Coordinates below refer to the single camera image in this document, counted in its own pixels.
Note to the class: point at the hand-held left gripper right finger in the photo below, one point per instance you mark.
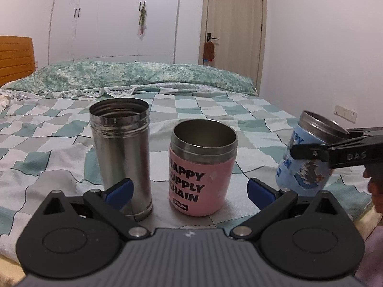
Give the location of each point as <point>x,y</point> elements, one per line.
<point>259,190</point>

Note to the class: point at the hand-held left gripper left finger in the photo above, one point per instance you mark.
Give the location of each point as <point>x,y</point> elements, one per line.
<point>121,190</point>

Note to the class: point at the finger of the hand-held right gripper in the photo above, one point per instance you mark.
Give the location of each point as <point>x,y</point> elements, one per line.
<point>366,133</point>
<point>309,152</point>

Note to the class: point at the blue printed steel cup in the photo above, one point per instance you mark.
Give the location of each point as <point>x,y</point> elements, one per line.
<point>302,173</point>

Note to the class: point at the tall plain steel cup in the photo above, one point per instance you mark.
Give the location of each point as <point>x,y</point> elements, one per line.
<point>122,152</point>

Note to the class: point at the pink printed steel cup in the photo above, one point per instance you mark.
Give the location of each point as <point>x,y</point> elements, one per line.
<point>197,182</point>

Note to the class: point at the person's right hand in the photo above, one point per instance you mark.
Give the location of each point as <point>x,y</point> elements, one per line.
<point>375,188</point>

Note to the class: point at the white knitted cloth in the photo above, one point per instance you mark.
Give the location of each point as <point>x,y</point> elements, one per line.
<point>56,167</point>

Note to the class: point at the checked green bed sheet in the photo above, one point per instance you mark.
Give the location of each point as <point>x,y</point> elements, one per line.
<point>215,107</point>

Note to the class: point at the lavender cloth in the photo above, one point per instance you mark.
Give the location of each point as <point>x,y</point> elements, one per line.
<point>372,251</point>

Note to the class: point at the green floral quilt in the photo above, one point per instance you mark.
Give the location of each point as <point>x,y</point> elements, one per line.
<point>119,74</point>

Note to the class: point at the brown hanging pouch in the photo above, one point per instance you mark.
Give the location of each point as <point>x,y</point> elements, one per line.
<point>208,50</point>

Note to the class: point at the light wooden door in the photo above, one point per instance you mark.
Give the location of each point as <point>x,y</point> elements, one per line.
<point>236,21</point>

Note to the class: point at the wooden headboard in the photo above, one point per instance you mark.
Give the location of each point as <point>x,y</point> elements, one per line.
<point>15,59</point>

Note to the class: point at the white wardrobe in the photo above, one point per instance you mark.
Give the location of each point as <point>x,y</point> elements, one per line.
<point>110,21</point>

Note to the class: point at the hanging dried plant ornament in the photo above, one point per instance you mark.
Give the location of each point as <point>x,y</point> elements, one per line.
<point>142,21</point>

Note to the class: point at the white wall socket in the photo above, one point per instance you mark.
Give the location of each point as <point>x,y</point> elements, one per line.
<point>345,113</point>

